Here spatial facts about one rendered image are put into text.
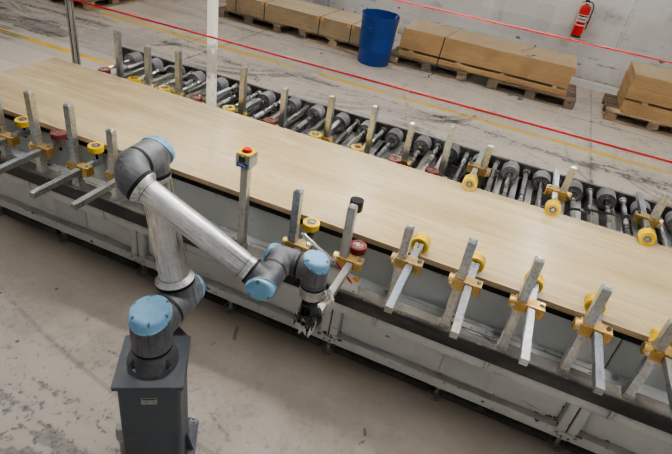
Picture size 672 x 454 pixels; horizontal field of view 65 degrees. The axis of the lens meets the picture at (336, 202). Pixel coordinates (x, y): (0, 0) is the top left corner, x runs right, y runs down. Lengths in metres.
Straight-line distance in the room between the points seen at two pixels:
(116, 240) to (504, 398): 2.41
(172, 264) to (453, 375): 1.57
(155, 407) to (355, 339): 1.16
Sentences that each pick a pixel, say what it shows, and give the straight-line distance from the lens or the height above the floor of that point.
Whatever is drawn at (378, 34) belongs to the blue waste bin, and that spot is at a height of 0.47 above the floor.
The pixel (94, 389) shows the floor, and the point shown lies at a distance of 2.97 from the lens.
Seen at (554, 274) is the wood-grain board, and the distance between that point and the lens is 2.58.
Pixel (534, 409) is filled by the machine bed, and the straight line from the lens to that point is 2.97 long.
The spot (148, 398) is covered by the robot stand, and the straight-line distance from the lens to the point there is 2.23.
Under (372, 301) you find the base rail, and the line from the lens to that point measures 2.39.
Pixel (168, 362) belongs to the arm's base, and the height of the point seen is 0.65.
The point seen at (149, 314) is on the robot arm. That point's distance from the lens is 2.03.
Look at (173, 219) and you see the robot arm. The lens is 1.72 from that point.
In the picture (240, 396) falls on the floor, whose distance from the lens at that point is 2.87.
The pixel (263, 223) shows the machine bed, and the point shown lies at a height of 0.72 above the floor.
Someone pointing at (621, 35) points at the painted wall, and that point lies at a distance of 9.08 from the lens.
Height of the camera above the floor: 2.28
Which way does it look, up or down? 32 degrees down
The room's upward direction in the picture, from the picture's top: 9 degrees clockwise
